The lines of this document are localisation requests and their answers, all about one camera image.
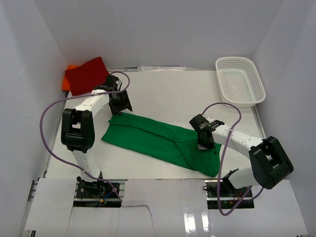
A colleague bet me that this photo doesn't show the green t shirt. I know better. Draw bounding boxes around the green t shirt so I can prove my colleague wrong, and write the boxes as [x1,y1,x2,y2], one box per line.
[101,113,221,177]

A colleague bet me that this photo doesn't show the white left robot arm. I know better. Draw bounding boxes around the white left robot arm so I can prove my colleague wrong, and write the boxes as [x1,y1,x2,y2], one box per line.
[61,73,132,182]

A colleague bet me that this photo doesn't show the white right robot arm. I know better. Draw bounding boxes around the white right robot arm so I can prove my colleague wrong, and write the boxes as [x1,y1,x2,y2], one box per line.
[190,114,294,191]

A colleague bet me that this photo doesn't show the folded red t shirt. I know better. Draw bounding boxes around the folded red t shirt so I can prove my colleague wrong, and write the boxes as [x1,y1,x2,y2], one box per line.
[65,57,109,96]

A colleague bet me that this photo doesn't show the folded orange t shirt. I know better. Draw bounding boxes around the folded orange t shirt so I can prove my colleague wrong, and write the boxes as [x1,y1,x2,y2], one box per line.
[62,65,77,91]

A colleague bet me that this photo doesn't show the white perforated plastic basket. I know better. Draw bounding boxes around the white perforated plastic basket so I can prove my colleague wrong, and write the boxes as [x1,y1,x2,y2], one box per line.
[215,57,266,108]

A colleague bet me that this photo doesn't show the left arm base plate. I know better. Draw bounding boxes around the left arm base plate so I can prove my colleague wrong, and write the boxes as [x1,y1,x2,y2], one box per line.
[73,176,123,208]

